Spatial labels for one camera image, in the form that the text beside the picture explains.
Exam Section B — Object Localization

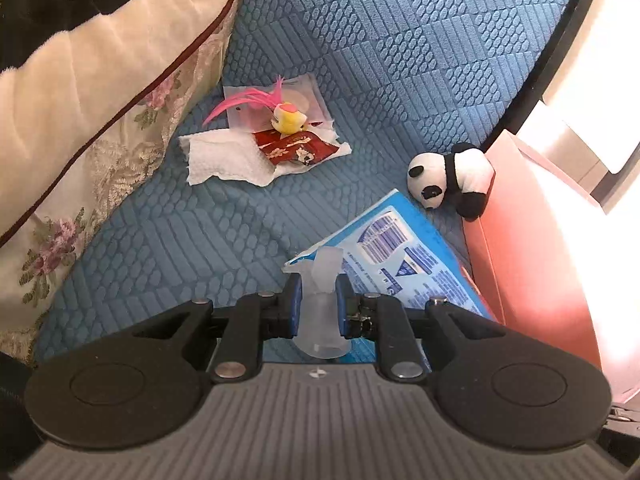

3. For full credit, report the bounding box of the yellow bird toy pink feather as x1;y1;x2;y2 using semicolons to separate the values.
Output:
202;76;313;136

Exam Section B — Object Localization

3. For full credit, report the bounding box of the blue wet wipes packet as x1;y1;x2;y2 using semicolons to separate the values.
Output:
284;189;501;366

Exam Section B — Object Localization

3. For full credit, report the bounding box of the cream folding chair black frame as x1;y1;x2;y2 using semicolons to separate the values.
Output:
492;0;640;216

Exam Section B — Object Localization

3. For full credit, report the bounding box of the red foil packet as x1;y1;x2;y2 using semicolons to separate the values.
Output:
254;127;343;166

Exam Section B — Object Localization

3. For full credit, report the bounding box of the panda plush toy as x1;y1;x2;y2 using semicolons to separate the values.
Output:
406;142;497;221

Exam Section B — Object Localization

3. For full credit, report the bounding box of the cream floral cushion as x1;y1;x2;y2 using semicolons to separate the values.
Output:
0;0;253;366

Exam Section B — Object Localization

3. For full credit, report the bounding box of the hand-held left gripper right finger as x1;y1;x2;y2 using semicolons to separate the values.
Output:
336;276;506;383

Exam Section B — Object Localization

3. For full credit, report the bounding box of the translucent plastic bottle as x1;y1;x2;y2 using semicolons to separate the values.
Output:
282;247;353;361

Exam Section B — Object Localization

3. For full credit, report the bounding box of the clear plastic bag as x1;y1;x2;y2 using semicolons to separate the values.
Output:
222;74;335;133

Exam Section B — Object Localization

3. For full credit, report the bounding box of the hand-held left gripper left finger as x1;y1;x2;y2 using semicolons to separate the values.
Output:
132;275;303;383

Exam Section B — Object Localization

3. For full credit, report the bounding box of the pink cardboard box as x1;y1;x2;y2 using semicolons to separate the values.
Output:
462;129;640;401

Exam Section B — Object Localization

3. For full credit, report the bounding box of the cream red black blanket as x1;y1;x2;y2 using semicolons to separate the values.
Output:
0;0;211;73

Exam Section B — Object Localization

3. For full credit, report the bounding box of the white paper tissue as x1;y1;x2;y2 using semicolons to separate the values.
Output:
179;127;353;188

